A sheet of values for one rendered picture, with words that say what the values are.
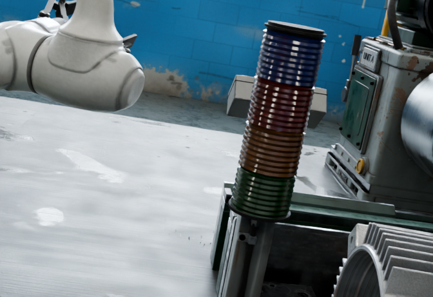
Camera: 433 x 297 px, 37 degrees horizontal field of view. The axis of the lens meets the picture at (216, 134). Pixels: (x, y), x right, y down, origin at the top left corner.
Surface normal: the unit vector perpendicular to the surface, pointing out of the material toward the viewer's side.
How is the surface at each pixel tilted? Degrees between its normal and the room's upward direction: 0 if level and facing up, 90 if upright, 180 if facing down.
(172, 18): 90
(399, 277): 88
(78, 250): 0
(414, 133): 103
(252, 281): 90
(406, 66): 90
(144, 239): 0
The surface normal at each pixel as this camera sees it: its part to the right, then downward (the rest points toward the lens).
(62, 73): -0.33, 0.11
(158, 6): 0.04, 0.25
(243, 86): 0.18, -0.41
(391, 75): -0.98, -0.15
